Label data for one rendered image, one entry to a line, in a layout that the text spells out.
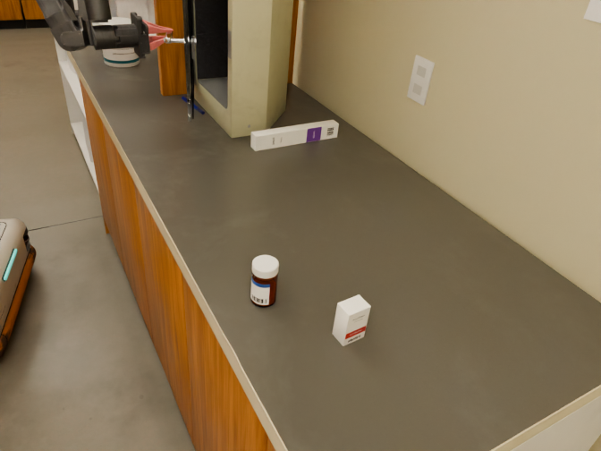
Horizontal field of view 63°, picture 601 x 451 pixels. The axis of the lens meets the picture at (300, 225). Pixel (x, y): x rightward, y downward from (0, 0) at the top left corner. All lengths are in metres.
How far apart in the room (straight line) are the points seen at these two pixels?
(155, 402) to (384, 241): 1.15
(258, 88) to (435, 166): 0.53
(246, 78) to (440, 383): 0.94
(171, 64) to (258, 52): 0.42
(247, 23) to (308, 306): 0.78
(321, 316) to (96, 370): 1.32
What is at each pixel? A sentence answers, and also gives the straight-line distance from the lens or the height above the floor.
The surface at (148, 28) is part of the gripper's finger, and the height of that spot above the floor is 1.23.
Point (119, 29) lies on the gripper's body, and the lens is 1.40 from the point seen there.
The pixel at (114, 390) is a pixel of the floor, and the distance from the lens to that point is 2.00.
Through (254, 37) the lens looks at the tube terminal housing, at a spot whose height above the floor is 1.22.
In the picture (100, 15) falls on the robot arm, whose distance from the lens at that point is 1.39.
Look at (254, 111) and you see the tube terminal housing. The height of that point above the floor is 1.01.
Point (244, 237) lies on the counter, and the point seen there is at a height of 0.94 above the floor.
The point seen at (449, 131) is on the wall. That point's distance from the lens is 1.34.
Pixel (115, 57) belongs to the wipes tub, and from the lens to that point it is 2.02.
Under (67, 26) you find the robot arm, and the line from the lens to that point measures 1.41.
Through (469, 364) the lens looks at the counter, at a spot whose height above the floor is 0.94.
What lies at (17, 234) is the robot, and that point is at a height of 0.26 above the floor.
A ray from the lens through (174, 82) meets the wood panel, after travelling 1.75.
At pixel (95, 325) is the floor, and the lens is 2.23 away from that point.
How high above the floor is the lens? 1.57
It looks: 35 degrees down
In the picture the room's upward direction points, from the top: 6 degrees clockwise
